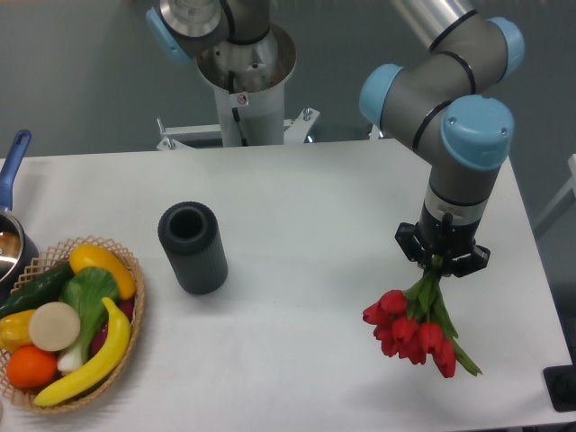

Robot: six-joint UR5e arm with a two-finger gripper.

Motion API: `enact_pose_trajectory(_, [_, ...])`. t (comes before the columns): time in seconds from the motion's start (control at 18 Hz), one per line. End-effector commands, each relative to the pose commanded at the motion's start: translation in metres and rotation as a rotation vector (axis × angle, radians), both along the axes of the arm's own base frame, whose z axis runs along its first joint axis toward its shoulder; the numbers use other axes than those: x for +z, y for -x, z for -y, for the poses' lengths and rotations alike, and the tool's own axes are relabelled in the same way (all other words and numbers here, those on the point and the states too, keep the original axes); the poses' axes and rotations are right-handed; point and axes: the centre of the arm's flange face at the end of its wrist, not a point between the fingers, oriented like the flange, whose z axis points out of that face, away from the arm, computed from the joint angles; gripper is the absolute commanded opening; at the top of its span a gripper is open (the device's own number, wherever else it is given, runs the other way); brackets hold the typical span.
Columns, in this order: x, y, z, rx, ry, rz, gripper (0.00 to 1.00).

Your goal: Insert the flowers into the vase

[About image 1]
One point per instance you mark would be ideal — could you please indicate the dark red vegetable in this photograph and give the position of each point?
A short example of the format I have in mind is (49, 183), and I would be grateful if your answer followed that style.
(127, 308)

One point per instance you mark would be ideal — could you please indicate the beige round disc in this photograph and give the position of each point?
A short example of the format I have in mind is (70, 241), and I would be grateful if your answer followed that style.
(54, 326)

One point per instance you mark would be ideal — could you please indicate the yellow banana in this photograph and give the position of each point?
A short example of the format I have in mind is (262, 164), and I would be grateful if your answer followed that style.
(98, 367)

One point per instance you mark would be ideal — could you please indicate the black device at table edge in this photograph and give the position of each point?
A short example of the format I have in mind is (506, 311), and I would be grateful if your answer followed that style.
(560, 383)

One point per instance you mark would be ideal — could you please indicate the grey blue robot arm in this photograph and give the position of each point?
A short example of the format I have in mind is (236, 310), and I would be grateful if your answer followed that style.
(437, 110)

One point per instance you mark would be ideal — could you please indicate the orange fruit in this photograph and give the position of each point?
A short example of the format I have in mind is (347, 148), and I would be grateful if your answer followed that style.
(30, 367)

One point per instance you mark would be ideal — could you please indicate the blue handled saucepan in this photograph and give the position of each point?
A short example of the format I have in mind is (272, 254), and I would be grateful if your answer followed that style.
(17, 249)

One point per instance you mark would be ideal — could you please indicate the yellow lemon squash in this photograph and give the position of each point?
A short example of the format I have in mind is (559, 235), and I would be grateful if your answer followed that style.
(90, 255)

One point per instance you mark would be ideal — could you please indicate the red tulip bouquet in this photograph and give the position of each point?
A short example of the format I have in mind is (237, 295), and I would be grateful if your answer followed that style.
(414, 324)

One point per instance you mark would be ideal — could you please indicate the dark green cucumber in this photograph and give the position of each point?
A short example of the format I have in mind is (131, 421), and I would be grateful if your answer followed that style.
(45, 288)

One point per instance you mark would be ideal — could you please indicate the yellow bell pepper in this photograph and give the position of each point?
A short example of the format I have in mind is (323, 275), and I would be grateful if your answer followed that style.
(15, 330)

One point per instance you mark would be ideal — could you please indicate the dark grey ribbed vase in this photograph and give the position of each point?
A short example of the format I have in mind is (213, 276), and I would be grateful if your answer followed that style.
(190, 235)

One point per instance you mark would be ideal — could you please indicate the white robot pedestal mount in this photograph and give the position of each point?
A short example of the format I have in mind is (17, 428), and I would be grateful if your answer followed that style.
(248, 88)

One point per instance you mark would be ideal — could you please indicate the green bok choy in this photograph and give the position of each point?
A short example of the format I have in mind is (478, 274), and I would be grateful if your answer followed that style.
(84, 293)

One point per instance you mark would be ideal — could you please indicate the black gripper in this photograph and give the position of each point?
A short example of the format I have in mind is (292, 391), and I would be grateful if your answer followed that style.
(454, 243)

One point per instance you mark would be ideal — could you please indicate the white frame at right edge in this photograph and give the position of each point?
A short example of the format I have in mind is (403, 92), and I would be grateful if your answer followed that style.
(558, 205)

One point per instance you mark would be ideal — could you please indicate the woven wicker basket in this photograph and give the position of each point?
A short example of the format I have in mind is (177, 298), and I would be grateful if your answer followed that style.
(48, 259)

